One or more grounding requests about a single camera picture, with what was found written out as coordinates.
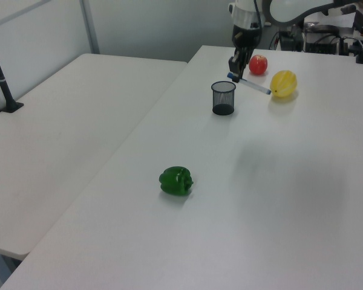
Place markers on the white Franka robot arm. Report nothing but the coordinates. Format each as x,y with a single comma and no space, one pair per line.
285,10

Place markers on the red apple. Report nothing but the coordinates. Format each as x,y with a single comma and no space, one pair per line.
258,64

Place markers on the grey partition frame post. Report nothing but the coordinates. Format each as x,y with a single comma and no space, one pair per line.
90,25

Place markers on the black mesh pen cup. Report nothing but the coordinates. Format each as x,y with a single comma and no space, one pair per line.
223,99

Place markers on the green bell pepper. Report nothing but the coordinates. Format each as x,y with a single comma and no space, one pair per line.
175,180

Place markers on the blue white whiteboard marker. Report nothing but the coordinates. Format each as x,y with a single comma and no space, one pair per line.
255,86

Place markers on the black electronics box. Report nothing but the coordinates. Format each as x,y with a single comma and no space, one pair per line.
291,38

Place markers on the yellow striped melon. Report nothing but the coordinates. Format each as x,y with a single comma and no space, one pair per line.
284,83

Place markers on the black pole with base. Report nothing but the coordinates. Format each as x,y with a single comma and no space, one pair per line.
0,81

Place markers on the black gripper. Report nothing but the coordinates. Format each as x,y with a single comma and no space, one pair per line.
246,37

